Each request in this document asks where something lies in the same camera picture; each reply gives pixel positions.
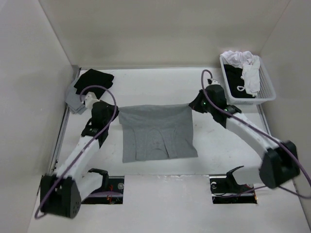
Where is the grey tank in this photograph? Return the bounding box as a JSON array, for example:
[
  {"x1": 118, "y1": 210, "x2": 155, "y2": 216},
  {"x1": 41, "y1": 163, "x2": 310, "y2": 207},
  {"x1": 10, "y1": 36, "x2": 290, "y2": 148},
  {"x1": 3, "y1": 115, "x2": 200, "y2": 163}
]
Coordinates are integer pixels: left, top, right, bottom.
[
  {"x1": 65, "y1": 79, "x2": 86, "y2": 115},
  {"x1": 119, "y1": 104, "x2": 198, "y2": 163}
]

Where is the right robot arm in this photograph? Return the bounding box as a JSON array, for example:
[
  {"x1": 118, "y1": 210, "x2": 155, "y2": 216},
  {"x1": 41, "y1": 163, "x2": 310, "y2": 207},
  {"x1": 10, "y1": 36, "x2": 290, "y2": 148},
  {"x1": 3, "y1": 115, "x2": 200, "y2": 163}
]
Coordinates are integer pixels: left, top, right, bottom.
[{"x1": 189, "y1": 84, "x2": 300, "y2": 192}]

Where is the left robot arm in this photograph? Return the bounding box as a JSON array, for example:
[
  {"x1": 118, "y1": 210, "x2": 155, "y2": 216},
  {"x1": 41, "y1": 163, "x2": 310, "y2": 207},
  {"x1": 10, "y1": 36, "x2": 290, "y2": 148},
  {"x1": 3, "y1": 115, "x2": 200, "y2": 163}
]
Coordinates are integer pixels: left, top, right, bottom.
[{"x1": 35, "y1": 100, "x2": 119, "y2": 219}]

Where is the folded grey tank top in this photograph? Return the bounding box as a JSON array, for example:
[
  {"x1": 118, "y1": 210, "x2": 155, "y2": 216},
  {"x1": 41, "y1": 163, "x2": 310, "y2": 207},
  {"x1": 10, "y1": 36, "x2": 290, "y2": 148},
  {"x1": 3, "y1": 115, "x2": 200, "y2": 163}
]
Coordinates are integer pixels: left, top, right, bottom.
[{"x1": 65, "y1": 79, "x2": 86, "y2": 115}]

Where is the folded black tank top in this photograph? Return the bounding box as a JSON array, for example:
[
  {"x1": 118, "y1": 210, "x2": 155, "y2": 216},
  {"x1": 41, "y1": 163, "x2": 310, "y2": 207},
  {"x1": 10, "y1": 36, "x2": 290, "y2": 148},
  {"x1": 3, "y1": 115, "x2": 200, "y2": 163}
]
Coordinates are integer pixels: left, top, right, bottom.
[{"x1": 74, "y1": 69, "x2": 114, "y2": 95}]

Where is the black tank top in basket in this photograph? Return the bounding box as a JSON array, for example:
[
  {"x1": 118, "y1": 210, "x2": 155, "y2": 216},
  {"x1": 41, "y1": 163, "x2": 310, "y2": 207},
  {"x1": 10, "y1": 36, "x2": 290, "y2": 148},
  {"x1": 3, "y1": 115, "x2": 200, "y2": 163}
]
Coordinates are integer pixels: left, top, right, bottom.
[{"x1": 224, "y1": 64, "x2": 255, "y2": 99}]

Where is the white tank top in basket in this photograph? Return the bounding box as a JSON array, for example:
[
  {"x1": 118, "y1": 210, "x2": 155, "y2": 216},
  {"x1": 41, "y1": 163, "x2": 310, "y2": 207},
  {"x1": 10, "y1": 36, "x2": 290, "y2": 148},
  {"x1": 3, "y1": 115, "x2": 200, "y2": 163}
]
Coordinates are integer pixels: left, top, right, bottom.
[{"x1": 221, "y1": 50, "x2": 260, "y2": 97}]

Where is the white plastic laundry basket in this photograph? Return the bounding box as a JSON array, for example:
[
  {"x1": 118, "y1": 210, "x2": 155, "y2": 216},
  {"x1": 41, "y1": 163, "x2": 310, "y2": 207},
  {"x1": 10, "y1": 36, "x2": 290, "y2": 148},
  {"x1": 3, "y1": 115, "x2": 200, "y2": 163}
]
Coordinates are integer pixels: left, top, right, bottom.
[{"x1": 219, "y1": 55, "x2": 276, "y2": 105}]

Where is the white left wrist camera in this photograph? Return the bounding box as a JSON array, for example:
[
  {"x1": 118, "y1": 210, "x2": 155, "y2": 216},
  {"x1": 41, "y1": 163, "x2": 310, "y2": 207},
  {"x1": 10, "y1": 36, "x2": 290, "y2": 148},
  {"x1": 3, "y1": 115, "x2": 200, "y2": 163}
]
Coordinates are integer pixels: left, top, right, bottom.
[{"x1": 84, "y1": 92, "x2": 100, "y2": 109}]

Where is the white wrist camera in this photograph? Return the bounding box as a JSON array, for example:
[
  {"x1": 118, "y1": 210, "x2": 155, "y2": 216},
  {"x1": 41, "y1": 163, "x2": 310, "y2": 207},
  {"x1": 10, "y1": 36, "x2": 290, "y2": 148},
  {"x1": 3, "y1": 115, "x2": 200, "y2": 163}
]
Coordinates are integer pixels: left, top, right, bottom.
[
  {"x1": 207, "y1": 78, "x2": 220, "y2": 85},
  {"x1": 84, "y1": 92, "x2": 100, "y2": 109}
]

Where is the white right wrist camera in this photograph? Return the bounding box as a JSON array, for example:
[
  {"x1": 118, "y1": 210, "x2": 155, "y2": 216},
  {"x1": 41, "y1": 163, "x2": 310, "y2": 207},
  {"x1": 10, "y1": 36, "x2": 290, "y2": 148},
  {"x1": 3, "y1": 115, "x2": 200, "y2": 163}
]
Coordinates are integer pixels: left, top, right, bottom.
[{"x1": 207, "y1": 78, "x2": 220, "y2": 85}]

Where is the left metal table rail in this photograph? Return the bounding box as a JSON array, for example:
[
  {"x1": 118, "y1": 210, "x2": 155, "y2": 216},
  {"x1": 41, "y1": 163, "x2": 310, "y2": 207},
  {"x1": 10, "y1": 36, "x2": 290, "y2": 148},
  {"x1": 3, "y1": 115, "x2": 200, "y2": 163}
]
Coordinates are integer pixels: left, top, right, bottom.
[{"x1": 48, "y1": 65, "x2": 82, "y2": 175}]

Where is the metal table rail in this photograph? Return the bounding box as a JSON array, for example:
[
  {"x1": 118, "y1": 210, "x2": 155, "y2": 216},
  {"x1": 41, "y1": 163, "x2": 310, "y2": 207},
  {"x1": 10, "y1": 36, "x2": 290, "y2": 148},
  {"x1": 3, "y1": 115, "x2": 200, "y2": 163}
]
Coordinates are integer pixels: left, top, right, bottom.
[
  {"x1": 48, "y1": 65, "x2": 82, "y2": 175},
  {"x1": 257, "y1": 104, "x2": 271, "y2": 135}
]

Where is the right metal table rail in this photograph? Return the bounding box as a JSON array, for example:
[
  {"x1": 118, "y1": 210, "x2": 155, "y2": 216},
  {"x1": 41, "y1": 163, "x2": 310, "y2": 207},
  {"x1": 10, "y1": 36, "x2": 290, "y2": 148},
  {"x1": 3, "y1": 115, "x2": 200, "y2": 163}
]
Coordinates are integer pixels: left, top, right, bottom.
[{"x1": 257, "y1": 104, "x2": 271, "y2": 135}]

